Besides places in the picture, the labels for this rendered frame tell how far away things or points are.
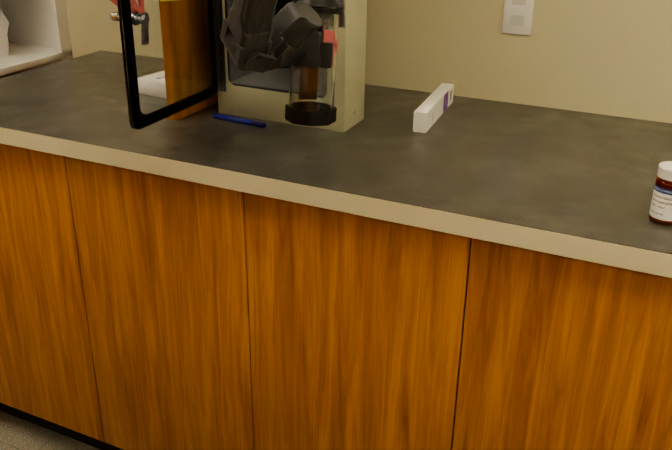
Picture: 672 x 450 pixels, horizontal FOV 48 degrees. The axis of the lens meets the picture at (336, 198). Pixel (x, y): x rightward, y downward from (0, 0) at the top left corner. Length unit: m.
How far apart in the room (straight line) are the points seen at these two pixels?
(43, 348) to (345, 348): 0.87
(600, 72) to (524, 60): 0.18
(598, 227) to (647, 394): 0.30
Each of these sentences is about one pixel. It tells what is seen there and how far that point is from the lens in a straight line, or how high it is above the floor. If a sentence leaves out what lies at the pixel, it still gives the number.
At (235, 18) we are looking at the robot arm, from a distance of 1.21.
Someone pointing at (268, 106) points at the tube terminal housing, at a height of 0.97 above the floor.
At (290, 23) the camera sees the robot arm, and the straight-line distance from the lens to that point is 1.26.
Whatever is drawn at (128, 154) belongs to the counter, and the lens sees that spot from 1.55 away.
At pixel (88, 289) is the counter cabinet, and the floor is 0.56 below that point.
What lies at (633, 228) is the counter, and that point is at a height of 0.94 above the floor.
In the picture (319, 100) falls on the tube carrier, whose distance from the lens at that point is 1.46.
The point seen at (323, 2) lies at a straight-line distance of 1.44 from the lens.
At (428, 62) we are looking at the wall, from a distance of 1.97.
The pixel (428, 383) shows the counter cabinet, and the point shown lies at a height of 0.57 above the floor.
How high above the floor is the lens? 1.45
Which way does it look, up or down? 23 degrees down
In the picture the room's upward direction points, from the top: 1 degrees clockwise
